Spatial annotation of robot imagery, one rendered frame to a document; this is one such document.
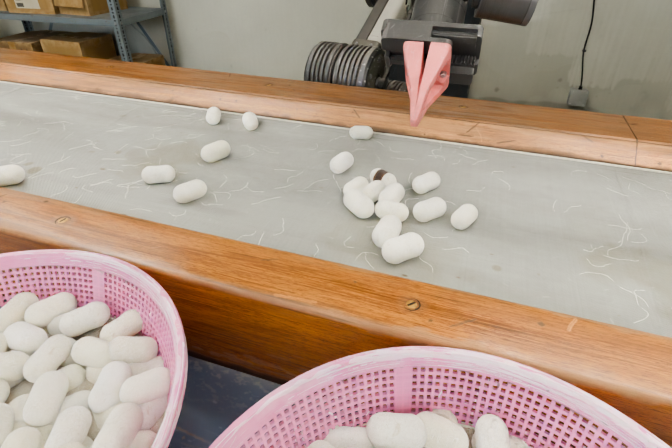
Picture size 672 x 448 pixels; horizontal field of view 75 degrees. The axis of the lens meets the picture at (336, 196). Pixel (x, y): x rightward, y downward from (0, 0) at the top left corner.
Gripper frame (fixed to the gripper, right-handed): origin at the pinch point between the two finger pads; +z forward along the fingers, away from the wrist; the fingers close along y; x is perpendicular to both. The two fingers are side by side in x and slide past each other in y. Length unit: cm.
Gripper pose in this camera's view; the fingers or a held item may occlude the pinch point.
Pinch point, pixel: (415, 116)
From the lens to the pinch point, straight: 46.0
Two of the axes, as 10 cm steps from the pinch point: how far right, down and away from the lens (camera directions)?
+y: 9.5, 1.7, -2.7
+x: 1.9, 3.4, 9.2
